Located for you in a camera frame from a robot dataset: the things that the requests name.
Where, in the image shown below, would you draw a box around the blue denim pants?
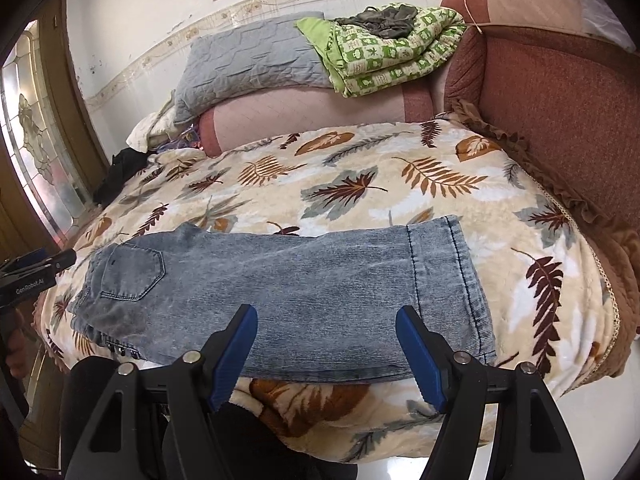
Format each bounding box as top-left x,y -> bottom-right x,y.
69,215 -> 497,383

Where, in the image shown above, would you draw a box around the wooden door with glass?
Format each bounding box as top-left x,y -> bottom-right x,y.
0,0 -> 111,461

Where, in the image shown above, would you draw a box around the tan string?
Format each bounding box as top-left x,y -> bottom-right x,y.
462,0 -> 488,33

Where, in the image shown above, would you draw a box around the cream white cloth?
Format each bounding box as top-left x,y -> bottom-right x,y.
125,87 -> 201,153

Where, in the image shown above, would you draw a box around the purple printed item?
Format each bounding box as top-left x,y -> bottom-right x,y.
157,127 -> 203,153

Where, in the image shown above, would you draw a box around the person's black clothing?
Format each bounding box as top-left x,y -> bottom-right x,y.
59,355 -> 361,480

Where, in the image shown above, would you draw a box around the white lace cloth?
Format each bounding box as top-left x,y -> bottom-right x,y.
580,0 -> 638,53

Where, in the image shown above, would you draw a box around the brown ruffled sofa cover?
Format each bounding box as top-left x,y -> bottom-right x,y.
440,97 -> 640,381

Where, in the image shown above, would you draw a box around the red and pink sofa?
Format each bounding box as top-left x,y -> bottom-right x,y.
197,0 -> 640,241

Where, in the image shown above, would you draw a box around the leaf printed blanket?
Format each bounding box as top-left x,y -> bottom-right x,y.
37,119 -> 621,463

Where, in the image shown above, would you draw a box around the grey quilted pillow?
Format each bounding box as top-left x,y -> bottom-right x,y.
172,11 -> 336,126

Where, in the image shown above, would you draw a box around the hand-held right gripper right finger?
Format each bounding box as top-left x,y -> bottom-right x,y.
395,305 -> 586,480

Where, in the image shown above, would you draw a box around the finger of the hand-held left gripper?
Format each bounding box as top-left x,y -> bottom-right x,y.
42,248 -> 78,274

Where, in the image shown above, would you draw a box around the black cloth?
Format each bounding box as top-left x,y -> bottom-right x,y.
92,149 -> 148,206

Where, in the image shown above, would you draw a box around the dark olive garment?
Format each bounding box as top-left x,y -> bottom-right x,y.
334,4 -> 420,40

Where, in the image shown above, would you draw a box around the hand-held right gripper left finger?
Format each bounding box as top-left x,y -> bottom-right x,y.
65,304 -> 259,480

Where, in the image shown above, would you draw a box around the green patterned folded quilt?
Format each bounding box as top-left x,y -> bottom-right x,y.
295,4 -> 468,98

